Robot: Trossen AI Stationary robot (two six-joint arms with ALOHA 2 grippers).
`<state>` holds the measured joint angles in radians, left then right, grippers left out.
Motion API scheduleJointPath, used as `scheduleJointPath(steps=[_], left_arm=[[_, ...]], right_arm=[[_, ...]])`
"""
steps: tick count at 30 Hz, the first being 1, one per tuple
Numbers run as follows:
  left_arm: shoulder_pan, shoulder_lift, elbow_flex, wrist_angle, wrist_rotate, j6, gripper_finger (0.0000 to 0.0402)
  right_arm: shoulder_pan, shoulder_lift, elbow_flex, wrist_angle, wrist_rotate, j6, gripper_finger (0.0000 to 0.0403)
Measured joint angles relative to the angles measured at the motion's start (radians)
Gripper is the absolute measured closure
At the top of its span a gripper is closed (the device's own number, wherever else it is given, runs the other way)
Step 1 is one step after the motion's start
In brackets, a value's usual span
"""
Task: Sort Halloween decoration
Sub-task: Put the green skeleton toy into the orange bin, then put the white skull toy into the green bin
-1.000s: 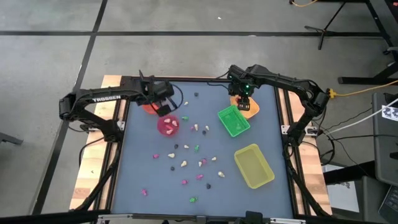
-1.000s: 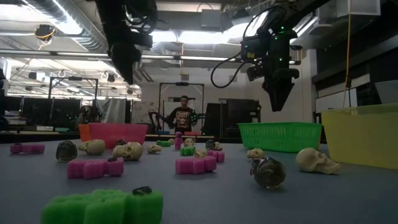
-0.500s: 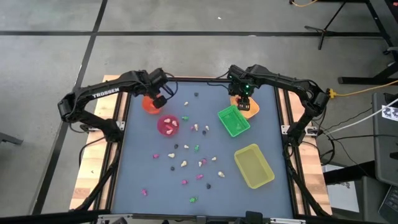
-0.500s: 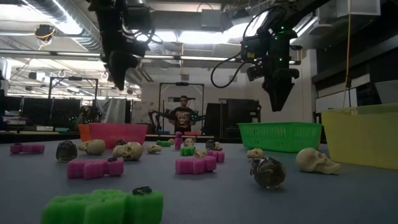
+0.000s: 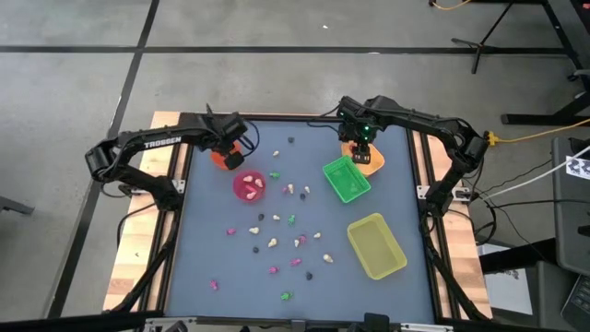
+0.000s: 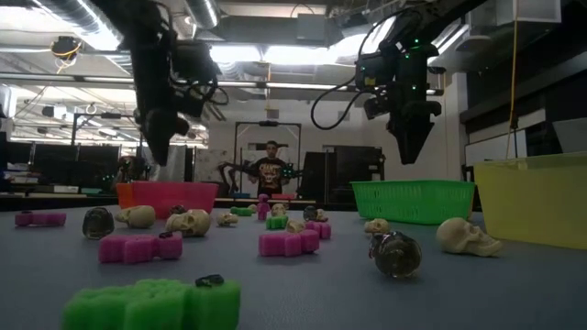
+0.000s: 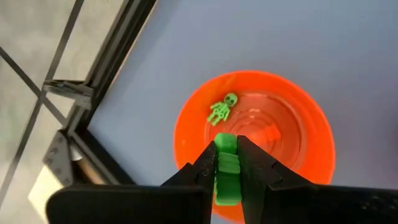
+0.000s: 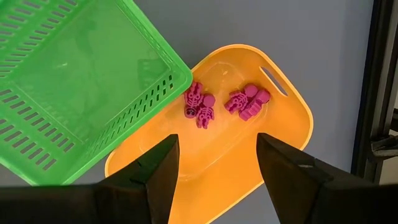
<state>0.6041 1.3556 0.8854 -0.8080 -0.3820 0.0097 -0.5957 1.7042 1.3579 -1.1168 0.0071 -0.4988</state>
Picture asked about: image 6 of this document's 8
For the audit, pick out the cream plastic skull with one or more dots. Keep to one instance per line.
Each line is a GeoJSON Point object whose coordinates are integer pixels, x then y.
{"type": "Point", "coordinates": [322, 215]}
{"type": "Point", "coordinates": [461, 236]}
{"type": "Point", "coordinates": [138, 216]}
{"type": "Point", "coordinates": [377, 226]}
{"type": "Point", "coordinates": [295, 226]}
{"type": "Point", "coordinates": [252, 208]}
{"type": "Point", "coordinates": [278, 210]}
{"type": "Point", "coordinates": [226, 219]}
{"type": "Point", "coordinates": [189, 223]}

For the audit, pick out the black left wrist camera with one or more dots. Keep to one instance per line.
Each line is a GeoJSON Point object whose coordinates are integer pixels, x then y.
{"type": "Point", "coordinates": [195, 64]}

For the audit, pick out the person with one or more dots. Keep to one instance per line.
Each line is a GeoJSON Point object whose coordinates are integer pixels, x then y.
{"type": "Point", "coordinates": [270, 174]}

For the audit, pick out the grey fabric cover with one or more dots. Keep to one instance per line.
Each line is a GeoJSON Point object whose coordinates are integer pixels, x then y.
{"type": "Point", "coordinates": [176, 169]}

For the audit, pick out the yellow rectangular bin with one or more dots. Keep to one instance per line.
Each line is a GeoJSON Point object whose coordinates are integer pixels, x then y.
{"type": "Point", "coordinates": [532, 201]}

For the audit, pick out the blue-grey table mat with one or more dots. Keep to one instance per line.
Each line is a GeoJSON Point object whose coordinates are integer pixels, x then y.
{"type": "Point", "coordinates": [458, 293]}

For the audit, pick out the ceiling tube light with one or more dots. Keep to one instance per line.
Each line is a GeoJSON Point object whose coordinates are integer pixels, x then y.
{"type": "Point", "coordinates": [298, 85]}

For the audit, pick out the orange round bowl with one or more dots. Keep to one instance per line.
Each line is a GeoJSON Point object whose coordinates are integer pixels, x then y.
{"type": "Point", "coordinates": [123, 196]}

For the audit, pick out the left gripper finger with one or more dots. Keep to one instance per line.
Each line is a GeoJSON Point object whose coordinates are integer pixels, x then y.
{"type": "Point", "coordinates": [162, 137]}

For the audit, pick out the black equipment cabinet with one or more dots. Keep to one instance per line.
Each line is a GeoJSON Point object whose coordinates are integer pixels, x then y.
{"type": "Point", "coordinates": [348, 174]}

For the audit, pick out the green foam skeleton figure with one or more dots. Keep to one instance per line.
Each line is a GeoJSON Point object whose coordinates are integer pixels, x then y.
{"type": "Point", "coordinates": [241, 212]}
{"type": "Point", "coordinates": [147, 307]}
{"type": "Point", "coordinates": [276, 223]}

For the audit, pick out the pink foam skeleton figure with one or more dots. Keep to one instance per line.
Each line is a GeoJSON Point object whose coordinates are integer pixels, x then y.
{"type": "Point", "coordinates": [262, 208]}
{"type": "Point", "coordinates": [320, 230]}
{"type": "Point", "coordinates": [40, 219]}
{"type": "Point", "coordinates": [135, 249]}
{"type": "Point", "coordinates": [286, 244]}

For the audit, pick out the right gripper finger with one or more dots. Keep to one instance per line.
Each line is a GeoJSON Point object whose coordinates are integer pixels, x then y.
{"type": "Point", "coordinates": [410, 142]}

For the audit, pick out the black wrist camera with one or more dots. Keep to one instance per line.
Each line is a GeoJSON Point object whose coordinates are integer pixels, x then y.
{"type": "Point", "coordinates": [378, 106]}
{"type": "Point", "coordinates": [195, 64]}

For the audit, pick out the black gantry frame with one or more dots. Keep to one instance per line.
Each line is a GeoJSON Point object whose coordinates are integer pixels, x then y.
{"type": "Point", "coordinates": [268, 123]}

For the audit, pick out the silver ventilation duct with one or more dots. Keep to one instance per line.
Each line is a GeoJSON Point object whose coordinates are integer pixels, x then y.
{"type": "Point", "coordinates": [204, 13]}

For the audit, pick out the pink round bowl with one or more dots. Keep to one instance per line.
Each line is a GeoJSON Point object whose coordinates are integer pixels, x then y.
{"type": "Point", "coordinates": [176, 197]}

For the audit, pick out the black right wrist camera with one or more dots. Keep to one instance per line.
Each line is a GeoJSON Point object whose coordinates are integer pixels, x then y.
{"type": "Point", "coordinates": [378, 106]}

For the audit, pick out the green rectangular basket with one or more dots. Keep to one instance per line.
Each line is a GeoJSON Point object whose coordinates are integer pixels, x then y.
{"type": "Point", "coordinates": [413, 201]}

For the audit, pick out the grey ceiling box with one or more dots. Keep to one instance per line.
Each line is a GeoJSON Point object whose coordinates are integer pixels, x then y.
{"type": "Point", "coordinates": [311, 27]}

